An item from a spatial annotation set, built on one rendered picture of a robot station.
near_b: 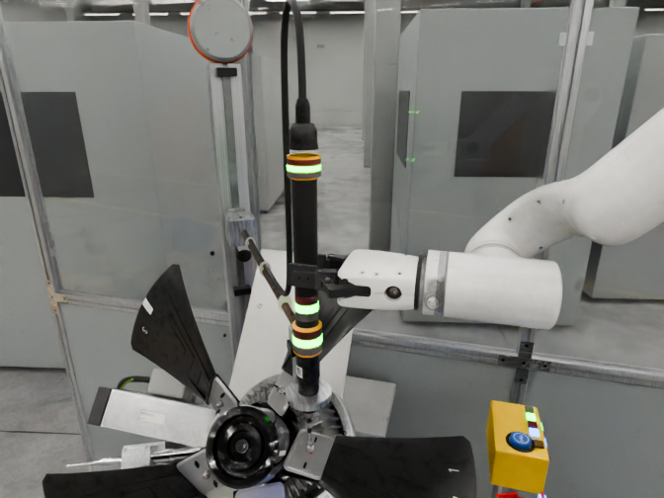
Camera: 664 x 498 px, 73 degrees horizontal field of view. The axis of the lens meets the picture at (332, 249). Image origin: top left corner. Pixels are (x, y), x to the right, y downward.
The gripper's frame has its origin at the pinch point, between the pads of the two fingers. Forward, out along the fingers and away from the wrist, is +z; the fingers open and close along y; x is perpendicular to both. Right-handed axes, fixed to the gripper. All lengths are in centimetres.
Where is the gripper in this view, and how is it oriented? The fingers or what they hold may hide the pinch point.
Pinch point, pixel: (307, 269)
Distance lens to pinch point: 62.5
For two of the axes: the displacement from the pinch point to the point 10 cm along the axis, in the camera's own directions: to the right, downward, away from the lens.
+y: 2.6, -3.2, 9.1
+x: 0.0, -9.4, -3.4
